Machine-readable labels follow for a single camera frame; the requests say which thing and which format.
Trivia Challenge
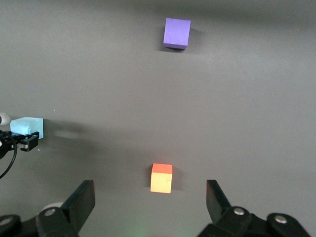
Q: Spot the orange foam block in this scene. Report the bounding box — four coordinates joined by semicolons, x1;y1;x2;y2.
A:
150;163;173;194

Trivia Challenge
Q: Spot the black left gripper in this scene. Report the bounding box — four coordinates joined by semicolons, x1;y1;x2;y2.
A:
0;130;40;160

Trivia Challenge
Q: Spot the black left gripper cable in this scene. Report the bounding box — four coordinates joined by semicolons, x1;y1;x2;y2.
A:
0;138;18;180

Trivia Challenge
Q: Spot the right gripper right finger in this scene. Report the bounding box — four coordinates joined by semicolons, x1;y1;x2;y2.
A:
198;179;312;237

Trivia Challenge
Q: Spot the light blue foam block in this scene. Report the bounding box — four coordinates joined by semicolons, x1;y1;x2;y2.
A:
9;118;44;140

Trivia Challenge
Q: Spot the purple foam block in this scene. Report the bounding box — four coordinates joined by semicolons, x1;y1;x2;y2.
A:
163;17;192;50

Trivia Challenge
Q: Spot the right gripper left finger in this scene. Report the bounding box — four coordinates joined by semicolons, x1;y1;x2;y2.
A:
0;179;96;237

